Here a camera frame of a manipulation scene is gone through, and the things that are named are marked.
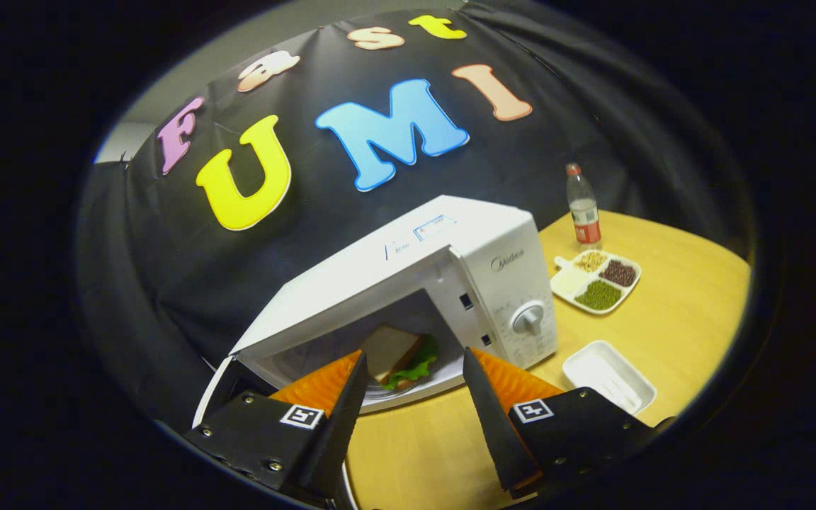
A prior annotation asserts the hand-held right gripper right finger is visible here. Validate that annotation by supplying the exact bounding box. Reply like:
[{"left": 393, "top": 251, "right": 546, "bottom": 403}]
[{"left": 462, "top": 347, "right": 671, "bottom": 500}]

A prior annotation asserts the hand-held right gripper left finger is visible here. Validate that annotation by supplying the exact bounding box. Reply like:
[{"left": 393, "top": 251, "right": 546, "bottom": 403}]
[{"left": 183, "top": 352, "right": 368, "bottom": 505}]

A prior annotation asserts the sandwich with lettuce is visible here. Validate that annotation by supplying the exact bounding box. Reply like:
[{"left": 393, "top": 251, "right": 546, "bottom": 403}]
[{"left": 360, "top": 324, "right": 440, "bottom": 390}]

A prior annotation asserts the white microwave oven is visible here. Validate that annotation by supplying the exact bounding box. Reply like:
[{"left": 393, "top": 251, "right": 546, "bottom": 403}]
[{"left": 192, "top": 195, "right": 559, "bottom": 510}]

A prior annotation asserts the small white rectangular tray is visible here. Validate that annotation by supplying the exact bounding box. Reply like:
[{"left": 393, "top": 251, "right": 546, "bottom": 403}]
[{"left": 562, "top": 341, "right": 657, "bottom": 415}]

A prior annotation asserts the white divided dish with beans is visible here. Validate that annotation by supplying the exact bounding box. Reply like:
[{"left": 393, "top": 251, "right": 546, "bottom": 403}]
[{"left": 550, "top": 249, "right": 642, "bottom": 315}]

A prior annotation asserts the plastic bottle with red label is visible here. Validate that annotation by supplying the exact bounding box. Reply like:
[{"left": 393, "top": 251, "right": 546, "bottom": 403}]
[{"left": 566, "top": 163, "right": 602, "bottom": 250}]

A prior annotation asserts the black backdrop cloth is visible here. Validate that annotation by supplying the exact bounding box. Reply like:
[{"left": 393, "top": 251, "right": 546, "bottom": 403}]
[{"left": 75, "top": 0, "right": 759, "bottom": 433}]

